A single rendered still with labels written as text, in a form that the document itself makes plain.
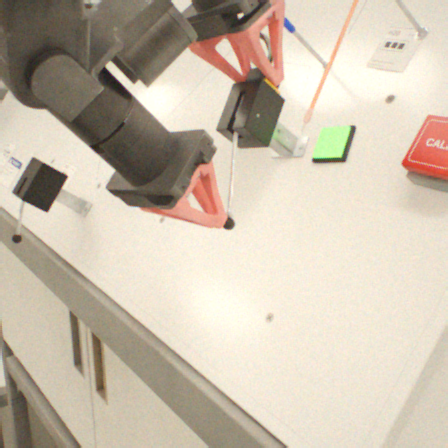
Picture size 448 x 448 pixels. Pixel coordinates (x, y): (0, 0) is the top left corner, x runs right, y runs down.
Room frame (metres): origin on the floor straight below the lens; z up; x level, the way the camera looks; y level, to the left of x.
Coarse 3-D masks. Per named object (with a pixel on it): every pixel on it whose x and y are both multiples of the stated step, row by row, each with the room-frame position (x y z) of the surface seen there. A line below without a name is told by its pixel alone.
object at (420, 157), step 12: (432, 120) 0.51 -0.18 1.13; (444, 120) 0.50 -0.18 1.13; (420, 132) 0.51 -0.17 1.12; (432, 132) 0.50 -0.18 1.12; (444, 132) 0.49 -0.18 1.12; (420, 144) 0.50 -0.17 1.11; (432, 144) 0.49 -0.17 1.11; (444, 144) 0.48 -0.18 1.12; (408, 156) 0.50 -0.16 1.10; (420, 156) 0.49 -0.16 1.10; (432, 156) 0.48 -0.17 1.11; (444, 156) 0.47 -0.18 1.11; (408, 168) 0.49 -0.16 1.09; (420, 168) 0.48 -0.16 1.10; (432, 168) 0.47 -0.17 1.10; (444, 168) 0.47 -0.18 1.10
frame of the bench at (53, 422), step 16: (0, 320) 1.31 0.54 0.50; (0, 336) 1.32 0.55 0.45; (16, 368) 1.25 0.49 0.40; (32, 384) 1.19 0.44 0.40; (16, 400) 1.31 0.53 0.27; (32, 400) 1.14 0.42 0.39; (16, 416) 1.31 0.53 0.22; (48, 416) 1.07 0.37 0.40; (16, 432) 1.30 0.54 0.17; (64, 432) 1.02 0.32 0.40
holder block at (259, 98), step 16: (256, 80) 0.61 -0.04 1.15; (240, 96) 0.62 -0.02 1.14; (256, 96) 0.60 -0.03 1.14; (272, 96) 0.61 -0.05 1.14; (224, 112) 0.62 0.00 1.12; (240, 112) 0.60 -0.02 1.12; (256, 112) 0.59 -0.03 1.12; (272, 112) 0.61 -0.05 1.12; (224, 128) 0.60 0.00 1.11; (240, 128) 0.58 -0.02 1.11; (256, 128) 0.59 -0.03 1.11; (272, 128) 0.61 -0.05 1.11; (240, 144) 0.62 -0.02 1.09; (256, 144) 0.60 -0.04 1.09
